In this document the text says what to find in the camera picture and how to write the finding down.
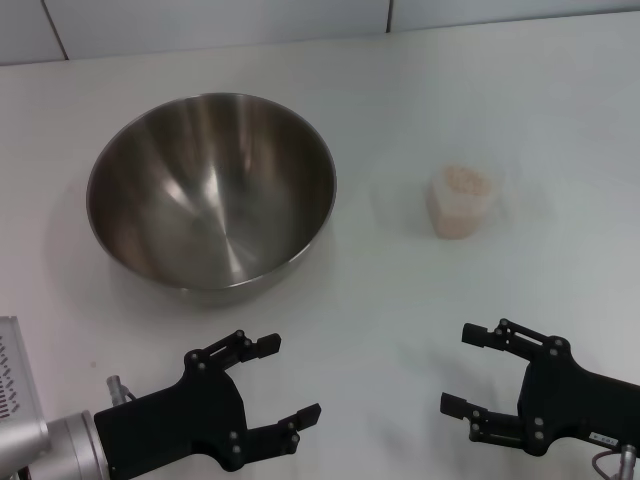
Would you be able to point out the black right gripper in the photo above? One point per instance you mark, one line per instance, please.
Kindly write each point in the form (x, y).
(565, 395)

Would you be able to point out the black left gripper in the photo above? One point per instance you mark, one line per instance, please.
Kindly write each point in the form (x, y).
(190, 410)

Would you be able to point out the clear plastic cup of rice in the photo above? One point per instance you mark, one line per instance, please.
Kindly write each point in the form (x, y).
(457, 210)

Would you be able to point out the stainless steel mixing bowl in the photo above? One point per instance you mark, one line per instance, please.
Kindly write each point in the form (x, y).
(210, 200)

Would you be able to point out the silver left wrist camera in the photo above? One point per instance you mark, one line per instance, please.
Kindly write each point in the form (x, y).
(20, 390)

